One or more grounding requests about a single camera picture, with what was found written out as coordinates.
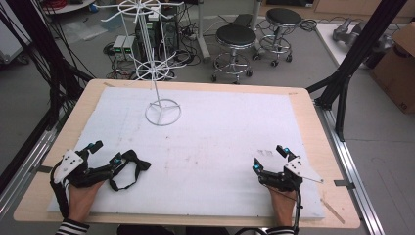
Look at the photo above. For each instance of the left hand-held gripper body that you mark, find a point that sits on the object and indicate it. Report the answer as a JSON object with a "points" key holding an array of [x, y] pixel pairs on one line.
{"points": [[73, 163]]}

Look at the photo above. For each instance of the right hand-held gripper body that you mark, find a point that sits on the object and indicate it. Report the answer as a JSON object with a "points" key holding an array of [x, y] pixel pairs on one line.
{"points": [[285, 179]]}

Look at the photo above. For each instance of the black bow tie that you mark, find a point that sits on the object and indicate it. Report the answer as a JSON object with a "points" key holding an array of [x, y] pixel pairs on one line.
{"points": [[138, 164]]}

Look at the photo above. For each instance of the person's right hand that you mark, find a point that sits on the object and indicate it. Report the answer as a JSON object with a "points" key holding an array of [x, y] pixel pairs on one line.
{"points": [[283, 205]]}

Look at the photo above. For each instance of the person's left hand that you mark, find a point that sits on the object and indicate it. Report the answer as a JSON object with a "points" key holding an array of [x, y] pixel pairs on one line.
{"points": [[81, 200]]}

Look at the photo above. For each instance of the grey tape piece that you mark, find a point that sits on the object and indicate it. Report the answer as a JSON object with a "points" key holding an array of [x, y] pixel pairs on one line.
{"points": [[42, 169], [344, 184]]}

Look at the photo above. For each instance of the white foam mat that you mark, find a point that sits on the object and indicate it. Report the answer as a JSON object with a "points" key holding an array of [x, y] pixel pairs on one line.
{"points": [[202, 156]]}

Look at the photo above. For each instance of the thin wooden stick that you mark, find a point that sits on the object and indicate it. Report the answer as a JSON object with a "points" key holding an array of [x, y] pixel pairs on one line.
{"points": [[332, 211]]}

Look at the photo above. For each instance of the grey power supply unit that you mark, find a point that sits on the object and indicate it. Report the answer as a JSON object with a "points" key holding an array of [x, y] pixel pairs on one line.
{"points": [[118, 47], [129, 47]]}

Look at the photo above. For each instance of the black round stool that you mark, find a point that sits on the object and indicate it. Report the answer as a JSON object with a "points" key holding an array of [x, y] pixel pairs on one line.
{"points": [[235, 37], [283, 18]]}

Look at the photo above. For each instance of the black computer tower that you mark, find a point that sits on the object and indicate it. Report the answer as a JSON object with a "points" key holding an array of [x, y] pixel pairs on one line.
{"points": [[163, 32]]}

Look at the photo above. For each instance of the brown cardboard box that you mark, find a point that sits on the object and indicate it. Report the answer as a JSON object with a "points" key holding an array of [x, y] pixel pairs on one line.
{"points": [[396, 71]]}

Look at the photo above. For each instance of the white round table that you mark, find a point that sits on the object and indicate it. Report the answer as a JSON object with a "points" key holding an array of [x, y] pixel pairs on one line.
{"points": [[67, 6]]}

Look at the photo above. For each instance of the aluminium rail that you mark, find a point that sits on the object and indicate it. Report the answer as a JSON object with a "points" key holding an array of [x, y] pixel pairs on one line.
{"points": [[350, 173], [27, 166]]}

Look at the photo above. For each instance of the black metal frame stand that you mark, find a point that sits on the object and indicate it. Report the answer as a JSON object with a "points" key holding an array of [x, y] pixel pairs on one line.
{"points": [[39, 55], [355, 62]]}

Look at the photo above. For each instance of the grey table leg post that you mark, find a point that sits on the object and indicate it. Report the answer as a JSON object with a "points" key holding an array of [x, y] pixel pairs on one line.
{"points": [[203, 32]]}

